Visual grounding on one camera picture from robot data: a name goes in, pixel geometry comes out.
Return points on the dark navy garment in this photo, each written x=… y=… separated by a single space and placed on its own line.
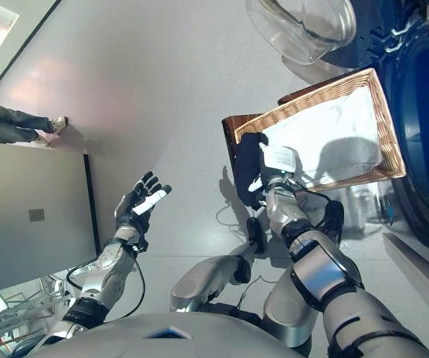
x=247 y=168

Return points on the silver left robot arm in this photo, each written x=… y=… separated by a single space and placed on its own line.
x=113 y=276

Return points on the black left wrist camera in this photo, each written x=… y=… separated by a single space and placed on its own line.
x=140 y=246

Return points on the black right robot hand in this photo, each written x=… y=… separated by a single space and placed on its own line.
x=279 y=160

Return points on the silver left robot leg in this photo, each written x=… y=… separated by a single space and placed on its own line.
x=206 y=279

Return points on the wicker laundry basket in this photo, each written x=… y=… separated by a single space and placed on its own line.
x=389 y=141

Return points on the silver right robot leg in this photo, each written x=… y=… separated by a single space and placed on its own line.
x=288 y=306

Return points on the blue white chest emblem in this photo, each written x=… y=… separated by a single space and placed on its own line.
x=169 y=332

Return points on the grey front-load washing machine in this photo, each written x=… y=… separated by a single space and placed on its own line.
x=423 y=112

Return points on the white tube stand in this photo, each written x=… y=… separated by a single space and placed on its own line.
x=12 y=317

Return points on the person legs in jeans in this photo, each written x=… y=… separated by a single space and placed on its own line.
x=1 y=123

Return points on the grey square wall plate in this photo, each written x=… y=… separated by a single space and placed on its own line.
x=37 y=215

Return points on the small blue base sticker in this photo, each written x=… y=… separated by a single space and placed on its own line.
x=388 y=212

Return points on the grey panel with blue edge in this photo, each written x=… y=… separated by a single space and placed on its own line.
x=31 y=186

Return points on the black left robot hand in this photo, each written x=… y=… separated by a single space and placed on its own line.
x=132 y=209

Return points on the grey robot torso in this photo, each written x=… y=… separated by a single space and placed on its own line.
x=124 y=339

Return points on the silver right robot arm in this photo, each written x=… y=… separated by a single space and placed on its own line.
x=318 y=268

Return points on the glossy brown stand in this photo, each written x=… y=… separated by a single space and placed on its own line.
x=228 y=130

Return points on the washing machine glass door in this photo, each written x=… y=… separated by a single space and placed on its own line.
x=311 y=30

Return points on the silver robot leg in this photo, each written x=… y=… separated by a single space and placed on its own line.
x=206 y=279
x=288 y=306

